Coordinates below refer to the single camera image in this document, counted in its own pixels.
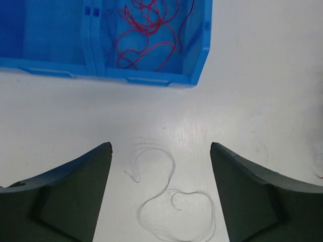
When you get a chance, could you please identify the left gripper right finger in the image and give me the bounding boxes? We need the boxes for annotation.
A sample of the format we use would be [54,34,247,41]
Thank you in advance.
[210,142,322,241]

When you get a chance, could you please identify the white wire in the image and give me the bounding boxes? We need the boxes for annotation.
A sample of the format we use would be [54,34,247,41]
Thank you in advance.
[125,148,217,242]

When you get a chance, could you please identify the blue compartment bin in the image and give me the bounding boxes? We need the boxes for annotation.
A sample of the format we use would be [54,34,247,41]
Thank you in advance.
[1,1,212,86]

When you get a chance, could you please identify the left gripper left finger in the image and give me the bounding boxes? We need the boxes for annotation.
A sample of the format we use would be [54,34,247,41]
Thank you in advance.
[1,142,113,241]

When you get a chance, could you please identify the red wires in bin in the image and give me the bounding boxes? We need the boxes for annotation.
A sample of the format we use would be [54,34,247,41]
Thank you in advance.
[116,0,195,73]

